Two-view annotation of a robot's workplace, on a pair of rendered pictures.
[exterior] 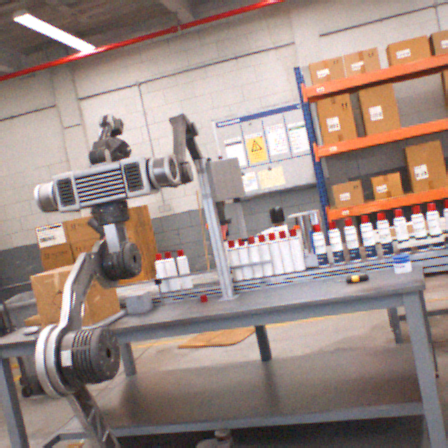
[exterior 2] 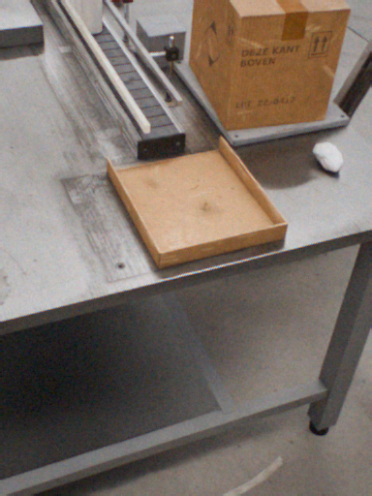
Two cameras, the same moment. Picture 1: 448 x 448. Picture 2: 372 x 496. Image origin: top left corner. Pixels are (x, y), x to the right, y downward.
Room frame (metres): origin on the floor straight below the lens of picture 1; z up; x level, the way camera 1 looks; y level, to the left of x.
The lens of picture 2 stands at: (3.96, 1.78, 1.76)
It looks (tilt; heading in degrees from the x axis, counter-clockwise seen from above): 43 degrees down; 225
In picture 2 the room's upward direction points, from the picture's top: 5 degrees clockwise
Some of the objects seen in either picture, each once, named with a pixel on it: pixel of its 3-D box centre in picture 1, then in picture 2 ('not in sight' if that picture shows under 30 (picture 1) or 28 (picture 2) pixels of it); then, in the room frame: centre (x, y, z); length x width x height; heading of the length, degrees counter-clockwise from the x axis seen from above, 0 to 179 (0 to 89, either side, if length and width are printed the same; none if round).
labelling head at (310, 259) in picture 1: (308, 239); not in sight; (2.80, -0.39, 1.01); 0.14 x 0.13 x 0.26; 71
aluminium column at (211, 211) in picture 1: (214, 228); not in sight; (2.70, 0.05, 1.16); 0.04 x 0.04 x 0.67; 71
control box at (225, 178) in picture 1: (222, 180); not in sight; (2.73, -0.03, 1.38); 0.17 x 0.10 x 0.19; 127
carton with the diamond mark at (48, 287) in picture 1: (76, 294); (262, 39); (2.78, 0.78, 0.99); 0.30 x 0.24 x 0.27; 65
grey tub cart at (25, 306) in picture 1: (48, 328); not in sight; (5.02, 1.71, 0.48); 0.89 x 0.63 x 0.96; 6
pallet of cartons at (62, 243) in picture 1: (106, 274); not in sight; (6.55, 1.43, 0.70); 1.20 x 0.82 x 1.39; 83
